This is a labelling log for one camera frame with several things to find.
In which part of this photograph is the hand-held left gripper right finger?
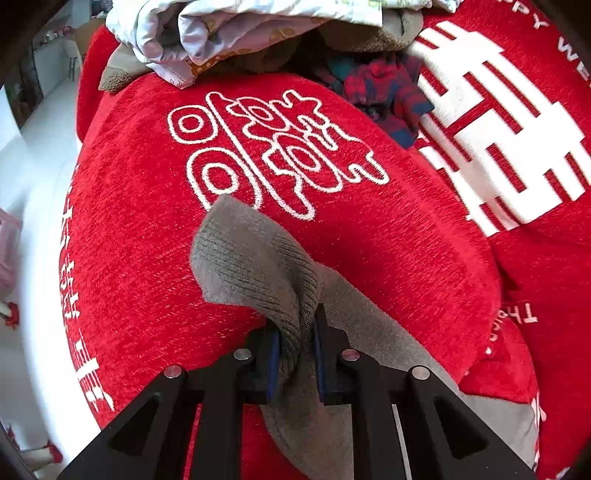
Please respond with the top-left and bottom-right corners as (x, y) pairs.
(315, 306), (537, 480)

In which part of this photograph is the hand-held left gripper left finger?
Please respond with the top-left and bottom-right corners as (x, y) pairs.
(58, 324), (281, 480)

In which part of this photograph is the grey knit garment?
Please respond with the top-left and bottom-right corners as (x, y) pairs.
(190, 194), (541, 480)

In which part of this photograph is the red printed sofa cover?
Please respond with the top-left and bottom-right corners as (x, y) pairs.
(58, 14), (591, 480)

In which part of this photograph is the red and white slipper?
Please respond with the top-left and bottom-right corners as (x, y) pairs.
(18, 440), (64, 467)
(0, 300), (20, 329)

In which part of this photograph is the red plaid shirt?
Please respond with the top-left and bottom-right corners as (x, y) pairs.
(314, 51), (437, 149)

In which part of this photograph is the pink cloth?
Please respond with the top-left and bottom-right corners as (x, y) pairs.
(0, 208), (24, 296)

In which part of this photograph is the brown fleece garment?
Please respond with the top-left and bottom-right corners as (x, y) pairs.
(98, 9), (426, 94)

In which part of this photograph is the white patterned garment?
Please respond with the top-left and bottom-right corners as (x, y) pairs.
(105, 0), (458, 90)

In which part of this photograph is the cardboard box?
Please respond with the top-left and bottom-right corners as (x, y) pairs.
(73, 18), (108, 57)

